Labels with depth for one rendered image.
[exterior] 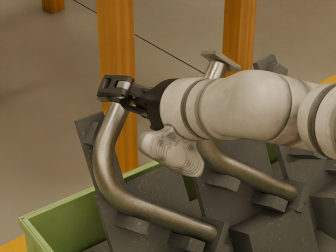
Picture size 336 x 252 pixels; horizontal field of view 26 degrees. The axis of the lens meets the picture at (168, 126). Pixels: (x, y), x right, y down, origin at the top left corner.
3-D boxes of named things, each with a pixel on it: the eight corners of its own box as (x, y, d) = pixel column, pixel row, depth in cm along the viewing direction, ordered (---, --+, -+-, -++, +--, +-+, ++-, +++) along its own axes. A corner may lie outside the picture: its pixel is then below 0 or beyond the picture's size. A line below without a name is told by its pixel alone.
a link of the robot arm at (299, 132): (287, 145, 80) (383, 169, 68) (223, 132, 75) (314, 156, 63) (301, 82, 79) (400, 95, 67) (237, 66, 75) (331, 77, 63)
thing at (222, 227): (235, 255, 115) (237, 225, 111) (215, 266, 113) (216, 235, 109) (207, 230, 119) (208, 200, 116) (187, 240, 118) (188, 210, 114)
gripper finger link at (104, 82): (124, 88, 94) (106, 88, 98) (105, 77, 92) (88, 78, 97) (119, 98, 93) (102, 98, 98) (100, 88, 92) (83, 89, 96)
